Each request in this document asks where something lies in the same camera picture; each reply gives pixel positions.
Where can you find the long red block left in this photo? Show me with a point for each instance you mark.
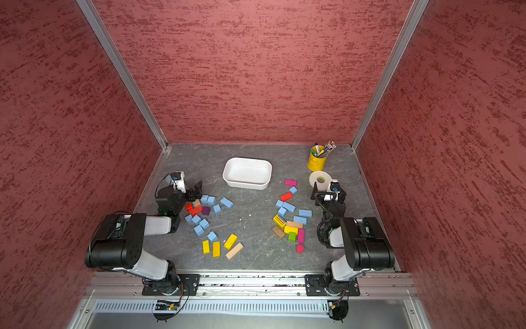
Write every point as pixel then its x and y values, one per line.
pixel 195 211

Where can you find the yellow pen holder can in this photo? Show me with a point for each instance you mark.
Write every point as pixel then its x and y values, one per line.
pixel 317 158

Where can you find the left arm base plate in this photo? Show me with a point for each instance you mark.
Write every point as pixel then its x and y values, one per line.
pixel 183 285

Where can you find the pens in can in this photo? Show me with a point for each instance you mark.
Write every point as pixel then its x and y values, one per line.
pixel 324 149

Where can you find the long tan wooden block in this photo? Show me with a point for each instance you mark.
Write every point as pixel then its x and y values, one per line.
pixel 234 251

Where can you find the magenta cylinder block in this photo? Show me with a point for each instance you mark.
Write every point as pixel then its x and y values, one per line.
pixel 299 248

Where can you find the white plastic tray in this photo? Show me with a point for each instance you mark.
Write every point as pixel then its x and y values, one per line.
pixel 247 173

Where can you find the white tape roll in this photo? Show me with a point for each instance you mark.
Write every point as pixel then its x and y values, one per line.
pixel 320 179

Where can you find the green cube block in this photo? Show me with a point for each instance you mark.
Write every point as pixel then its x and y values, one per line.
pixel 292 236

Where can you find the long blue block right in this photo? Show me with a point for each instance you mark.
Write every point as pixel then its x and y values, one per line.
pixel 289 207

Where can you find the long blue block left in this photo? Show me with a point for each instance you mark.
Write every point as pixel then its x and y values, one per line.
pixel 226 202

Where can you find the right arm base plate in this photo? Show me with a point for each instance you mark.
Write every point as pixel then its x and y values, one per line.
pixel 321 285

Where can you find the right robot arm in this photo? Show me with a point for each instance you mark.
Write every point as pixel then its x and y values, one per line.
pixel 366 247

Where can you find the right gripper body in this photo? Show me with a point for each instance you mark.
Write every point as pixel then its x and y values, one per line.
pixel 320 199

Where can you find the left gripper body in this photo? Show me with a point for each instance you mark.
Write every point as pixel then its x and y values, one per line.
pixel 190 197

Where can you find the long blue block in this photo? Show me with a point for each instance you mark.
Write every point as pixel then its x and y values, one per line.
pixel 289 207
pixel 226 202

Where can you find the yellow long block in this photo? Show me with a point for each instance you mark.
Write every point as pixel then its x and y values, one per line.
pixel 229 244

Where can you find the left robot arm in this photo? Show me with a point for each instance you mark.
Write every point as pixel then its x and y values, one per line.
pixel 117 245

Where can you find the brown wooden block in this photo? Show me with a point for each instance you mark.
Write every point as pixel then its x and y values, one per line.
pixel 278 232

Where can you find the striped yellow block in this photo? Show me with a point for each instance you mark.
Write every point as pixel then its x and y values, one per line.
pixel 279 222

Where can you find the red block right cluster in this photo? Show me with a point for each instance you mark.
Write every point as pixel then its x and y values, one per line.
pixel 287 196

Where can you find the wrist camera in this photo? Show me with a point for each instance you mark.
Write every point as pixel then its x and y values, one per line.
pixel 177 179
pixel 335 193

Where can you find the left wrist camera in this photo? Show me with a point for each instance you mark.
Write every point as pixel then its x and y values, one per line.
pixel 177 179

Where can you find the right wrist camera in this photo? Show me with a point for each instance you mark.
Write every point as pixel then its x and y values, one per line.
pixel 335 193

